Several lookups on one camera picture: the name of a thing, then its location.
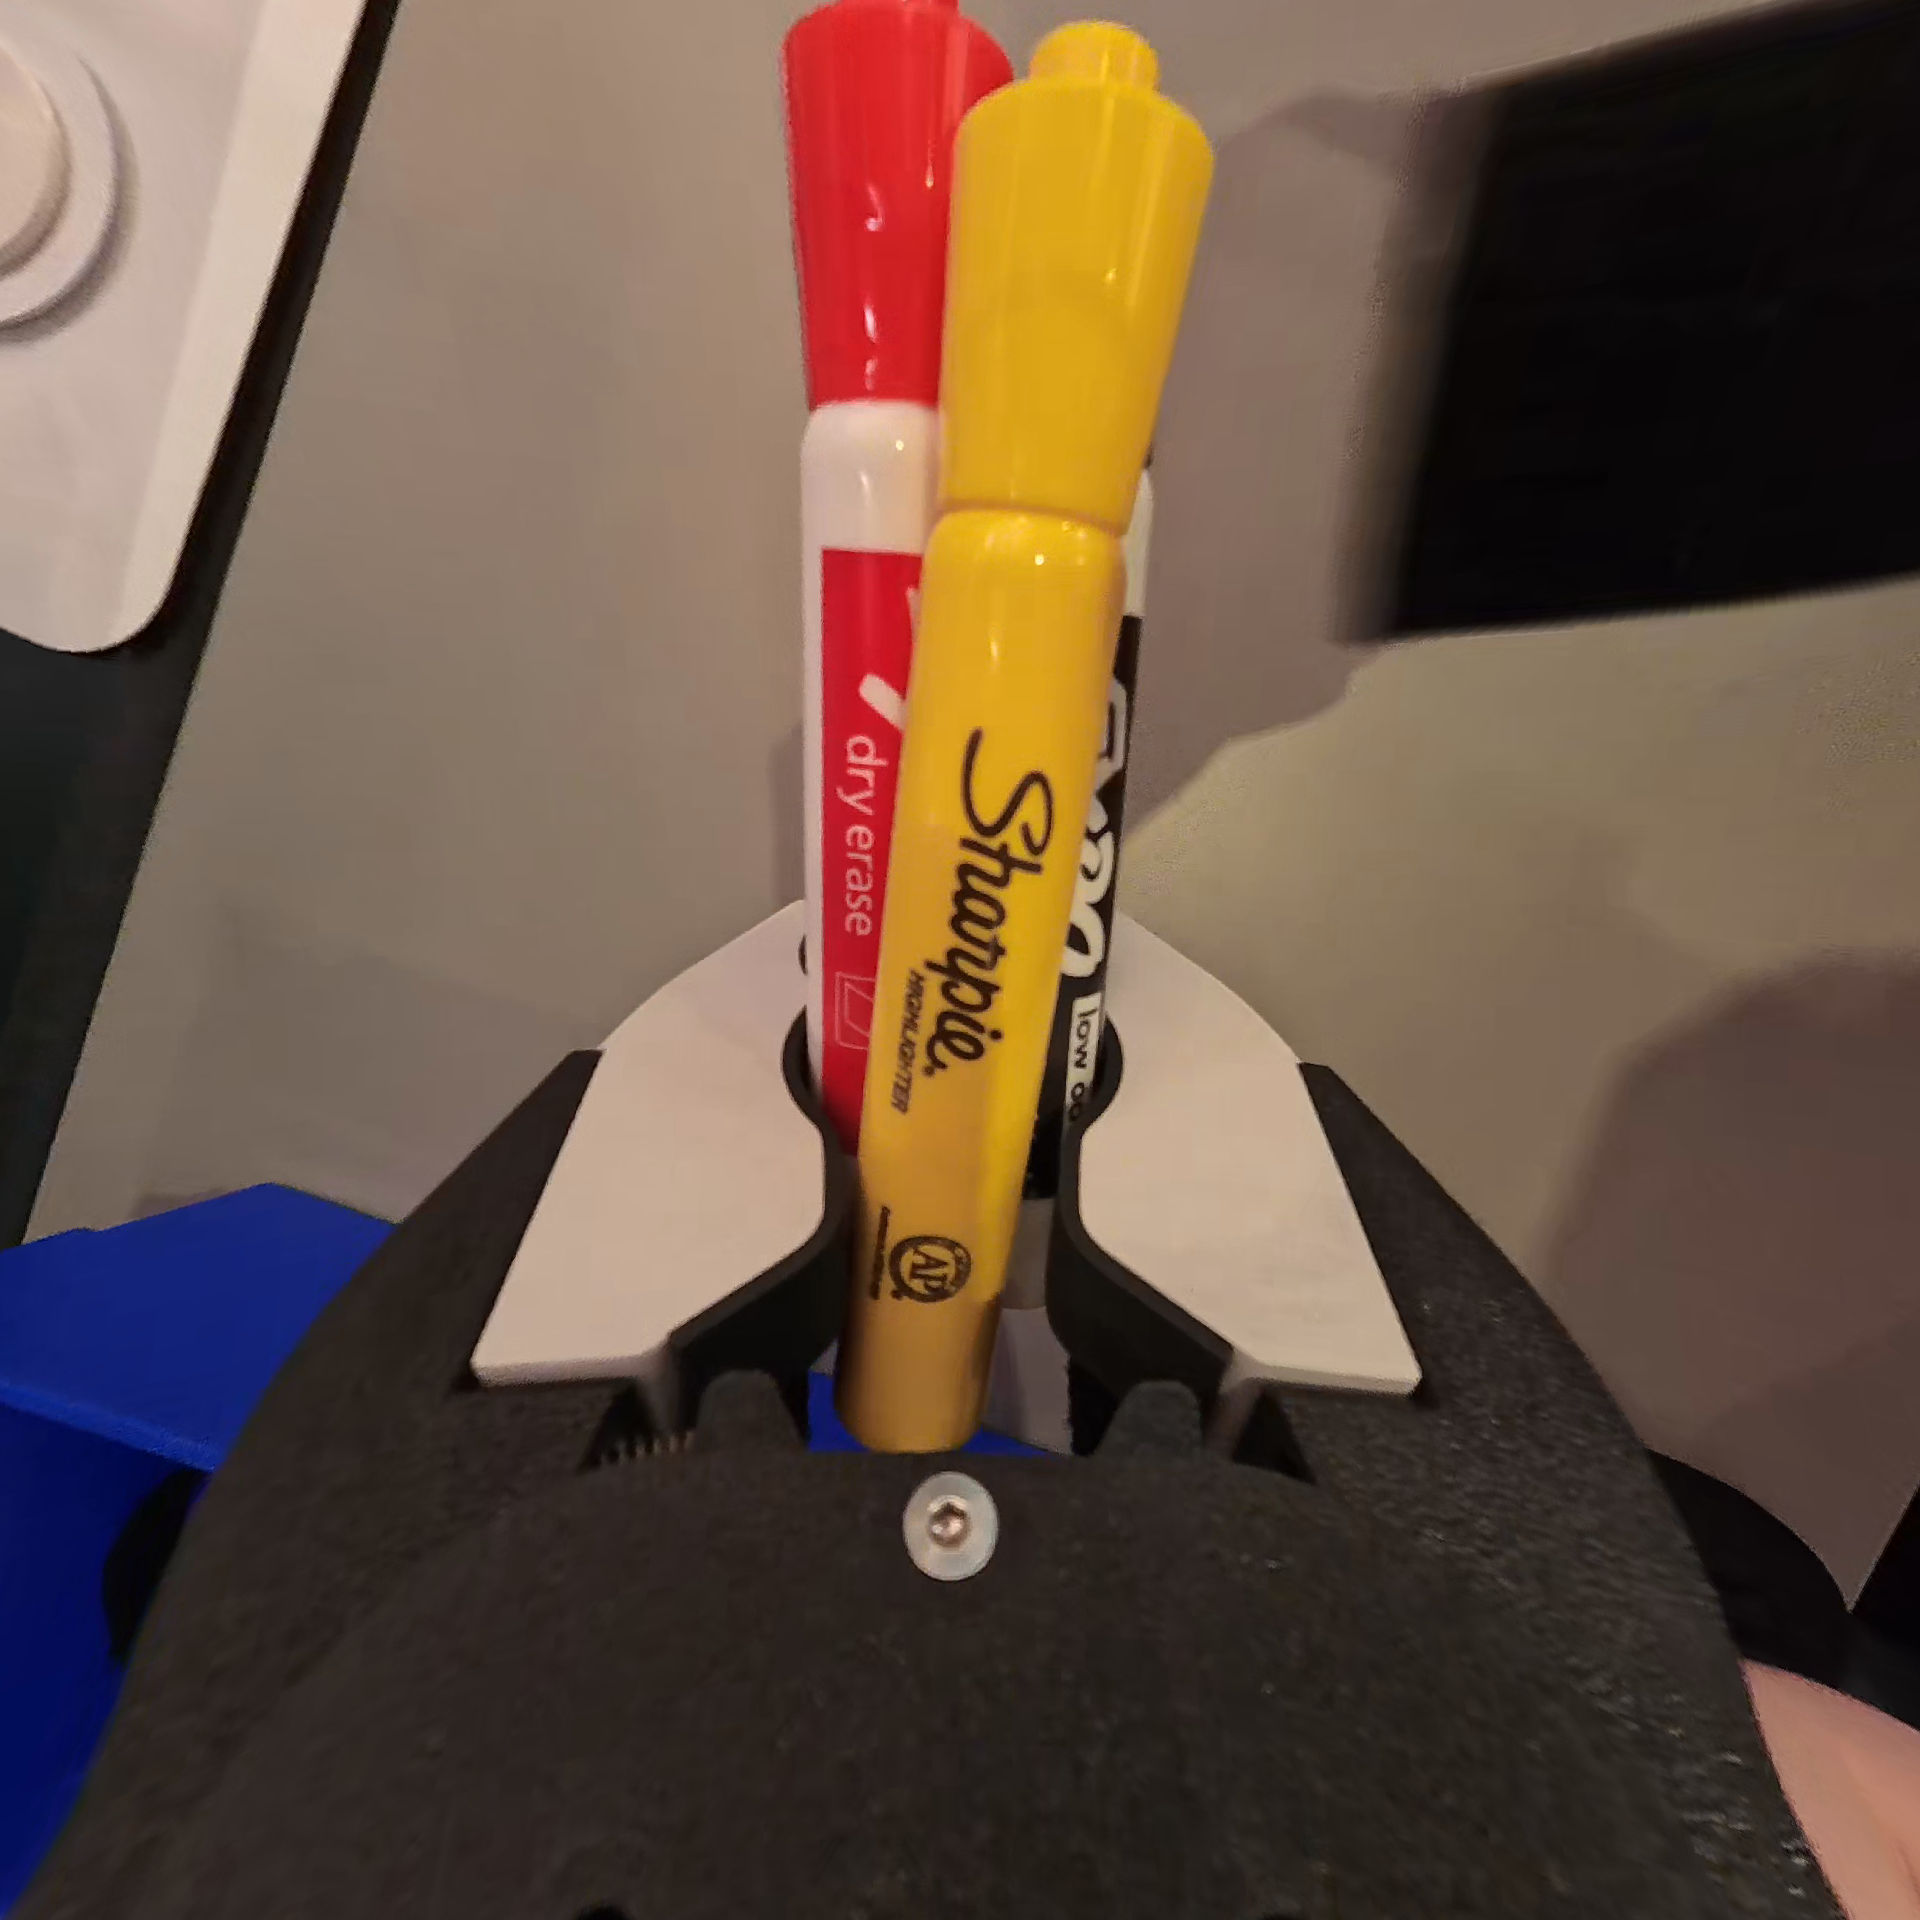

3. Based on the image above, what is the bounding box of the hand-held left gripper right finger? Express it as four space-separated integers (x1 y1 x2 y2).
1049 915 1425 1420

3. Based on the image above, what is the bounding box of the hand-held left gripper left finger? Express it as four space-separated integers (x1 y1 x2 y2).
469 908 854 1415

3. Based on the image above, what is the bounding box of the black capped marker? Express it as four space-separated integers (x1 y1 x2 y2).
1049 450 1157 1202

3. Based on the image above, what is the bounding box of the blue plastic bin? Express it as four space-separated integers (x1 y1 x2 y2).
0 1184 1051 1920

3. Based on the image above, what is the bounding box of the yellow highlighter marker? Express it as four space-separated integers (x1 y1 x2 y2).
834 18 1213 1454

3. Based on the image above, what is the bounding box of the black hook-and-loop strap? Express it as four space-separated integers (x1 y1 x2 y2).
1336 36 1920 648

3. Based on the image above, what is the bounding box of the red capped marker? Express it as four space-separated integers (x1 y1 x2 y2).
779 0 1019 1143

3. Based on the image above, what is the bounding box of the person's left forearm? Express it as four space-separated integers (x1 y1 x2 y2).
1739 1657 1920 1920

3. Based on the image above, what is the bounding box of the black textured pad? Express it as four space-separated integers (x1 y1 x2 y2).
1642 1441 1896 1673

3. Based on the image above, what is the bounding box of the white flat base plate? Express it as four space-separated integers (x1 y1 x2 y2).
0 0 369 654

